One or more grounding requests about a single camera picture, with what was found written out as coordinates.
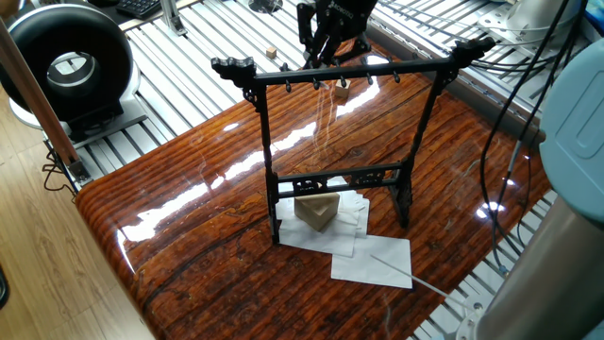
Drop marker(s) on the black metal pen rack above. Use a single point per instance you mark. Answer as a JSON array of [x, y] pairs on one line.
[[335, 178]]

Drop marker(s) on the black keyboard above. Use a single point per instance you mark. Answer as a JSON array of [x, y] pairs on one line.
[[142, 8]]

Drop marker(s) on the tiny yellow cube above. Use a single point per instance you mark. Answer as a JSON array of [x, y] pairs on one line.
[[271, 50]]

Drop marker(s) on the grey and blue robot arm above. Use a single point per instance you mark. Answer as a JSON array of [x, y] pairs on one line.
[[576, 142]]

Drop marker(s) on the white paper sheet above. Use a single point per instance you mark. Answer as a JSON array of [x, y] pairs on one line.
[[288, 227], [377, 263], [357, 212]]

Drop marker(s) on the brown wooden pole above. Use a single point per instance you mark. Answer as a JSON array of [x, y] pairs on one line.
[[38, 94]]

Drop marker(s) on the large wooden block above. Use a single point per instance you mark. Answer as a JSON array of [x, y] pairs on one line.
[[317, 210]]

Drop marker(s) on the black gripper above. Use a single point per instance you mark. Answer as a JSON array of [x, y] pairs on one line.
[[334, 11]]

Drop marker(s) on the small wooden cube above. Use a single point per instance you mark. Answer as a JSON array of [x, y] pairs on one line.
[[342, 92]]

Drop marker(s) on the grey robot base column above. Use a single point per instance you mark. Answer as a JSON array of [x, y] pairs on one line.
[[533, 17]]

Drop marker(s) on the black round duct fan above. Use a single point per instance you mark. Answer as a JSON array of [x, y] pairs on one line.
[[28, 47]]

